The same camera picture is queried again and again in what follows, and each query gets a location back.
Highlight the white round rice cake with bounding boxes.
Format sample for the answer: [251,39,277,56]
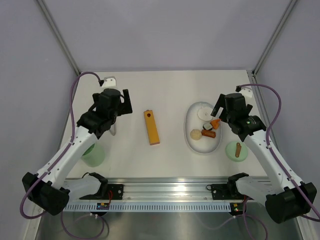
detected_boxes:
[197,106,214,122]

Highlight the sushi roll piece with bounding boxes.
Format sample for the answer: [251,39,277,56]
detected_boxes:
[202,122,213,131]

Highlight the perforated cable tray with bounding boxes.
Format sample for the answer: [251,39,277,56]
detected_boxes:
[64,201,231,213]

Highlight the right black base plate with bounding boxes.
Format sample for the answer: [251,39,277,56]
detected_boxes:
[206,183,246,200]

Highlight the left aluminium frame post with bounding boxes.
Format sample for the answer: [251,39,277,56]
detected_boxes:
[34,0,81,76]

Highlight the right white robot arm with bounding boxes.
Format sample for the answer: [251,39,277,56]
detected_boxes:
[211,93,317,224]

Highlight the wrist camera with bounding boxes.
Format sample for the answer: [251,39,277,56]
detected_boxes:
[235,86,253,100]
[99,76,117,89]

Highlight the green lunch cup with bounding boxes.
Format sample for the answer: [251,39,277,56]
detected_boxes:
[81,143,105,168]

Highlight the metal tongs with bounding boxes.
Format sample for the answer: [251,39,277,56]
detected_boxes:
[109,123,117,136]

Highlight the right aluminium frame post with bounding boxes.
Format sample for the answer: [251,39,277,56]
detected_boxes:
[251,0,299,77]

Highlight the brown sausage piece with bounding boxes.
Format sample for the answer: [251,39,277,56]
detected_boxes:
[201,129,216,139]

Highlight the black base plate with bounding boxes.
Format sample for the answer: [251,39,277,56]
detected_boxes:
[79,184,124,201]
[206,183,246,200]

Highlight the green lid with handle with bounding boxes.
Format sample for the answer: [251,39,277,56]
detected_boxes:
[225,141,248,163]

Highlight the white oval plate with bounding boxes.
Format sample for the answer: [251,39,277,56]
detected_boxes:
[184,101,223,154]

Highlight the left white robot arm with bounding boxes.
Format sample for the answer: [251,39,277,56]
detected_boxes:
[22,88,133,216]

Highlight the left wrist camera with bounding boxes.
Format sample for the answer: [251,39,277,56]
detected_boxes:
[99,76,117,89]

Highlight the aluminium frame post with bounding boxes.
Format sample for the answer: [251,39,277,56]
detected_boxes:
[34,0,81,76]
[251,0,299,77]

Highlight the yellow wooden block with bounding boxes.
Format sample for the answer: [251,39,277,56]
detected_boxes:
[143,110,160,146]

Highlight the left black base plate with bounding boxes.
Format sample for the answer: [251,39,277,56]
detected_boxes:
[79,184,124,201]

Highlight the cream steamed bun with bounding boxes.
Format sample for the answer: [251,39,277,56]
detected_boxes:
[190,129,202,141]

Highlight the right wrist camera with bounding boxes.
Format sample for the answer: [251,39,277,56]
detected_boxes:
[235,86,253,100]

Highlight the orange toy carrot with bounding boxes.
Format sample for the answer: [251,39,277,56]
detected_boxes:
[210,118,221,130]

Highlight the aluminium mounting rail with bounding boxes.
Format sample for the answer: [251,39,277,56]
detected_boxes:
[62,176,276,202]

